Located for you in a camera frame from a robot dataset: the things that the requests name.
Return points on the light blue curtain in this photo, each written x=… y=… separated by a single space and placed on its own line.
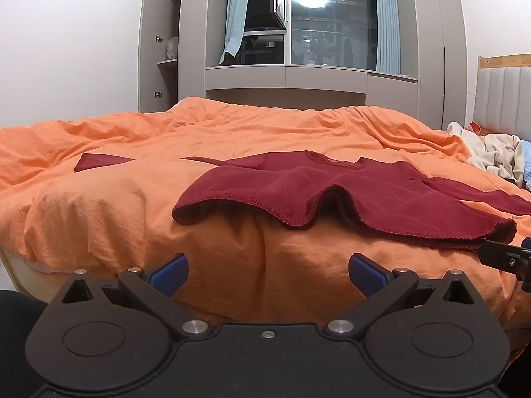
x=234 y=12
x=388 y=20

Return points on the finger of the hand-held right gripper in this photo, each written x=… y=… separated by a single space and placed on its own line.
x=502 y=257

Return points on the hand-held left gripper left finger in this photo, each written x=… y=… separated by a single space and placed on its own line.
x=170 y=273

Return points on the cream clothes pile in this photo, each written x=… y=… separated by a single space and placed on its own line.
x=495 y=149

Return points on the white plastic bag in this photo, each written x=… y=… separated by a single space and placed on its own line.
x=171 y=47

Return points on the glass window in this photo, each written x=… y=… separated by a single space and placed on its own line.
x=332 y=25

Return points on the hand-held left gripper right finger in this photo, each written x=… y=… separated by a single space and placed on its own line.
x=367 y=274

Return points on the orange duvet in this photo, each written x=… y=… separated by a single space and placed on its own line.
x=124 y=207

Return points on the grey built-in wardrobe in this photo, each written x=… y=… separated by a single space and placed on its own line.
x=427 y=41

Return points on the padded white headboard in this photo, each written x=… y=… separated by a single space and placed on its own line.
x=504 y=91

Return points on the dark red shirt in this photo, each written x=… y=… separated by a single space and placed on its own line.
x=373 y=199

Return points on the light blue cloth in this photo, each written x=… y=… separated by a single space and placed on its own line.
x=527 y=161

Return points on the wooden bed frame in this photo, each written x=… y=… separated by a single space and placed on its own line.
x=25 y=280

